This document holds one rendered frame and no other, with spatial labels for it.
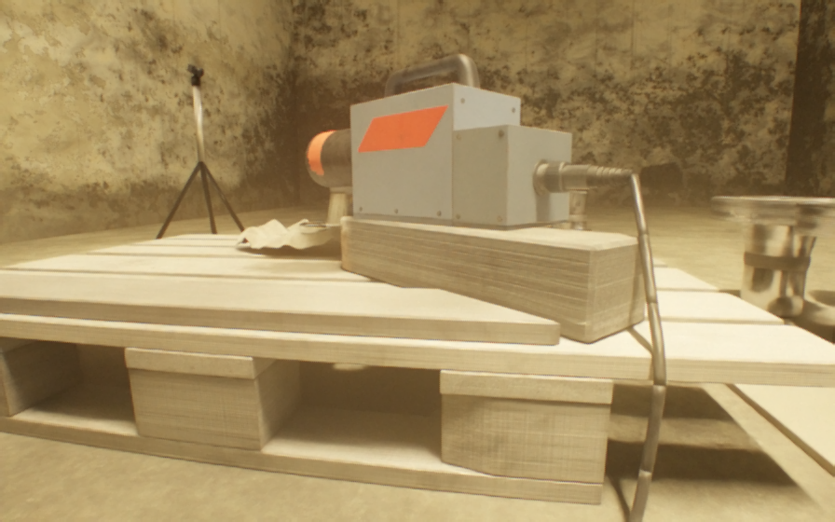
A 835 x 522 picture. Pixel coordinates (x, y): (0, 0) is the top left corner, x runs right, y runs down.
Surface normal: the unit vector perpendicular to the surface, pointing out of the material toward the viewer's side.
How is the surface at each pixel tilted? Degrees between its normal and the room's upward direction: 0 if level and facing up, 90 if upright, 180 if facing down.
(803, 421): 0
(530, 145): 90
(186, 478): 0
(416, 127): 90
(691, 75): 90
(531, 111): 90
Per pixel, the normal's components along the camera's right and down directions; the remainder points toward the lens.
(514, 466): -0.17, 0.17
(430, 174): -0.72, 0.12
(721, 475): 0.00, -0.99
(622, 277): 0.61, 0.13
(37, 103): 0.99, 0.02
